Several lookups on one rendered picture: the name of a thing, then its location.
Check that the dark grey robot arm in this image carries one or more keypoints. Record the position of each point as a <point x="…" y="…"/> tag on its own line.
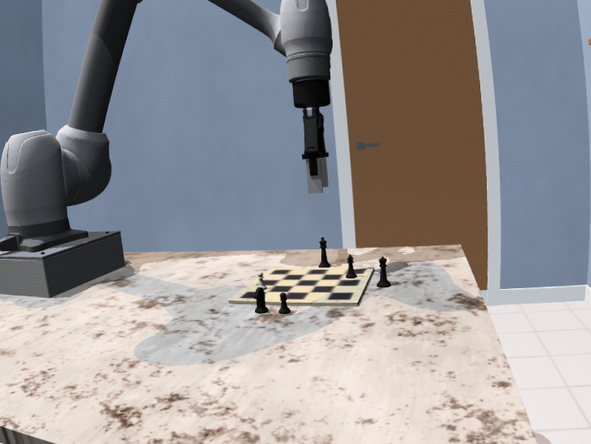
<point x="41" y="175"/>

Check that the white pawn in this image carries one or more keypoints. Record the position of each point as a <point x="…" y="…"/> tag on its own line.
<point x="261" y="283"/>

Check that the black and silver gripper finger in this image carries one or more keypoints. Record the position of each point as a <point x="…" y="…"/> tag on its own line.
<point x="311" y="149"/>
<point x="323" y="156"/>

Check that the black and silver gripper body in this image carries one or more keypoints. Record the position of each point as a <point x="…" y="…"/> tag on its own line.
<point x="311" y="93"/>

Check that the black and cream chessboard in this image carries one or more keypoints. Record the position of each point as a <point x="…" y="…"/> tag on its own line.
<point x="309" y="287"/>

